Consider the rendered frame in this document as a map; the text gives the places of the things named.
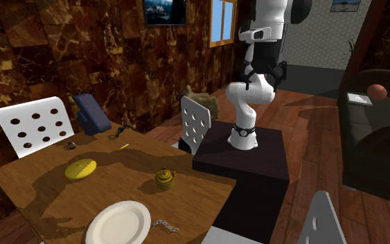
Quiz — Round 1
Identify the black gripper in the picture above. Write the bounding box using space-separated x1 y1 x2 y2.
242 40 287 92

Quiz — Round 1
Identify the tan rock figure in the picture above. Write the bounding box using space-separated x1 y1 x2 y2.
180 85 220 121

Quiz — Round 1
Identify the wooden framed window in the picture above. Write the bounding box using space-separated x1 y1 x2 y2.
209 0 238 49

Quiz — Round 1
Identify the white chair with holes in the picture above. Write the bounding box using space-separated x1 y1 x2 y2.
0 96 75 159
178 95 212 156
296 191 348 244

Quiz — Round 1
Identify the green houseplant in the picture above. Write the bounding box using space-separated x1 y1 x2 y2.
346 38 356 62

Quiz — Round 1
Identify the grey tablet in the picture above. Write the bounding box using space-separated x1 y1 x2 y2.
346 91 373 107

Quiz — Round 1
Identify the dark robot stand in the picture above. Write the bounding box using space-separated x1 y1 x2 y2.
192 120 290 244

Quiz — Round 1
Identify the orange ball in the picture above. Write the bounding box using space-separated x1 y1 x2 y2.
366 84 389 101

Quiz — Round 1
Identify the dark sofa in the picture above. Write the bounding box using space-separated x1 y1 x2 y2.
337 69 390 208

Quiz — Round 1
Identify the wooden table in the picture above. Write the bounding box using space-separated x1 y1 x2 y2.
0 121 237 244

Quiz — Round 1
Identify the brass bell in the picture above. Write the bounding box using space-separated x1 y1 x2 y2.
154 167 176 191

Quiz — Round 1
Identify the dark blue desk device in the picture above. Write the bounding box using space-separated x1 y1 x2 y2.
71 93 112 137

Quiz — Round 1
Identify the yellow domed lid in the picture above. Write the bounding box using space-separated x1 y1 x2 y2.
64 158 98 181

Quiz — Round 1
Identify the white plate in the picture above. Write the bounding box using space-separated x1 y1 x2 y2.
85 200 152 244

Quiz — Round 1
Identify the small blue wall picture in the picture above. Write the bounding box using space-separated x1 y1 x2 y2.
330 0 362 13

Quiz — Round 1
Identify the dark mountain wall picture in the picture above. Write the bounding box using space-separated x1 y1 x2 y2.
143 0 187 27

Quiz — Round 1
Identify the silver chain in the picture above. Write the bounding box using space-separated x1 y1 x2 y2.
152 219 179 234

